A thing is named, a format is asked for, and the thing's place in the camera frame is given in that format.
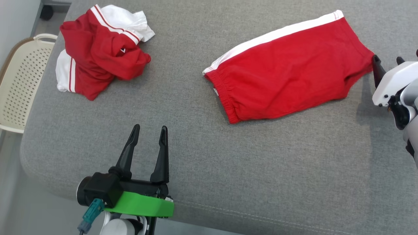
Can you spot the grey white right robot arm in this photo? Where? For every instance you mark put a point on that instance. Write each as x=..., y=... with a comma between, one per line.
x=411, y=107

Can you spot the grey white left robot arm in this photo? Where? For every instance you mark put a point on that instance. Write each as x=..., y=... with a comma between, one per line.
x=119, y=227

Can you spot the grey wheeled metal stand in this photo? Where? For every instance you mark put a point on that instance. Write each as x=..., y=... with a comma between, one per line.
x=47, y=11

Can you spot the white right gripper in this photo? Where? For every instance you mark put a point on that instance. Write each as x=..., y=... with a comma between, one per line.
x=392, y=81

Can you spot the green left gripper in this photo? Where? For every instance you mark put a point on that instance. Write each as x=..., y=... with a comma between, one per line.
x=143, y=204

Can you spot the red jersey with white sleeves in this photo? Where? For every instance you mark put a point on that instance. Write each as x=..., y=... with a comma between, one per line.
x=101, y=55

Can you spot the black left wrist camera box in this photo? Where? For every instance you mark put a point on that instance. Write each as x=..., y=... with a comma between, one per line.
x=101, y=187

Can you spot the red shorts with white stripe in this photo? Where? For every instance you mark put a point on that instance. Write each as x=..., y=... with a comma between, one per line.
x=287, y=71

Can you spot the cream perforated laundry basket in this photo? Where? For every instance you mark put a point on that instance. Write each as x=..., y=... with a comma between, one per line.
x=23, y=85

